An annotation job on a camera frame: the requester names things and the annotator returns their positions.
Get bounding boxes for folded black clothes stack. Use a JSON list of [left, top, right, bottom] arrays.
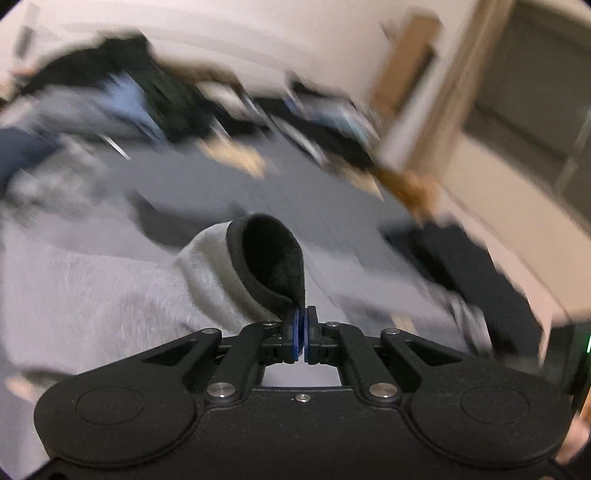
[[281, 80, 384, 169]]

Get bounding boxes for navy patterned cloth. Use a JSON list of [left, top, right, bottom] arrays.
[[385, 220, 542, 358]]

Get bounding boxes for blue garment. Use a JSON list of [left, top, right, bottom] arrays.
[[90, 76, 162, 141]]

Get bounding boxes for black jacket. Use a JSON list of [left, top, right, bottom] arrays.
[[25, 36, 204, 141]]

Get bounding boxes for navy garments pile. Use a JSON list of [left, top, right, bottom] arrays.
[[0, 126, 63, 190]]

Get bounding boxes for grey hoodie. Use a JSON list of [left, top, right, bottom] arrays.
[[0, 212, 492, 407]]

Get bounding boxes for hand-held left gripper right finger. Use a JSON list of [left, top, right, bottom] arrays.
[[304, 305, 463, 404]]

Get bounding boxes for person's right hand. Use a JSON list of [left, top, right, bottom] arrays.
[[554, 415, 591, 467]]

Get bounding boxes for pile of dark clothes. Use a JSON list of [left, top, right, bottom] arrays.
[[14, 0, 407, 107]]

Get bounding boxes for folded grey clothes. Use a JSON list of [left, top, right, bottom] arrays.
[[0, 85, 144, 144]]

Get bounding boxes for cardboard box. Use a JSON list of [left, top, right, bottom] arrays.
[[367, 14, 446, 174]]

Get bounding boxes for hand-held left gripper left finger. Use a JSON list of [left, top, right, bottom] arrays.
[[139, 308, 304, 405]]

